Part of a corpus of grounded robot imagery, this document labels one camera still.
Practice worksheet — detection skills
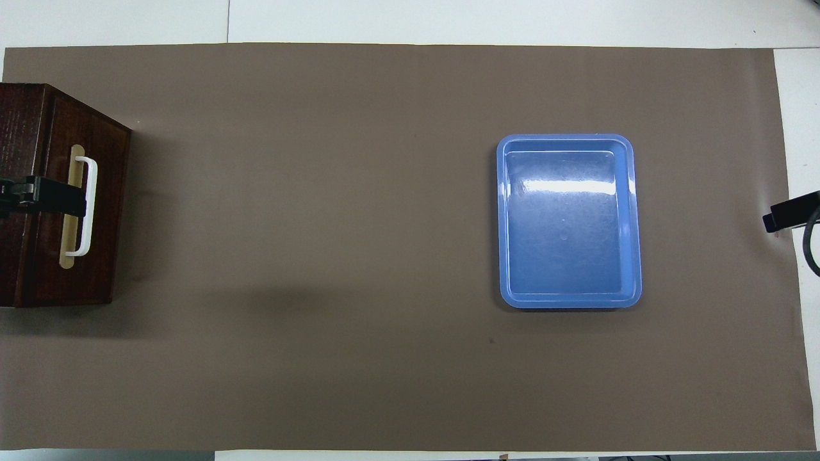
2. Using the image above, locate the wooden drawer with white handle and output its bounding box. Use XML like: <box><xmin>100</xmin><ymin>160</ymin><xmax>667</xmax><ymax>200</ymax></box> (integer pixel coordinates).
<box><xmin>14</xmin><ymin>85</ymin><xmax>133</xmax><ymax>308</ymax></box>

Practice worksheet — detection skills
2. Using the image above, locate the dark wooden drawer cabinet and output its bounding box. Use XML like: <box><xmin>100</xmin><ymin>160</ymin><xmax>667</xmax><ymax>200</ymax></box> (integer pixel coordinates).
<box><xmin>0</xmin><ymin>83</ymin><xmax>133</xmax><ymax>309</ymax></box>

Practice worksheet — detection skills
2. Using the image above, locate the blue plastic tray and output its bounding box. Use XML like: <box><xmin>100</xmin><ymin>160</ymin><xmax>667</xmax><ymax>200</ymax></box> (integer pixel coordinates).
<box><xmin>496</xmin><ymin>133</ymin><xmax>643</xmax><ymax>311</ymax></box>

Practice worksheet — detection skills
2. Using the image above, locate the brown paper table mat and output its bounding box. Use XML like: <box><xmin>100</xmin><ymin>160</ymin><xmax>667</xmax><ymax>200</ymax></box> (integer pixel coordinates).
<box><xmin>0</xmin><ymin>42</ymin><xmax>817</xmax><ymax>453</ymax></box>

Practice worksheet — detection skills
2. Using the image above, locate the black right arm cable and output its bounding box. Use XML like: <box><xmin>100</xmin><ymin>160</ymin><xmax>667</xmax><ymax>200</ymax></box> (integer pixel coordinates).
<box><xmin>803</xmin><ymin>208</ymin><xmax>820</xmax><ymax>277</ymax></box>

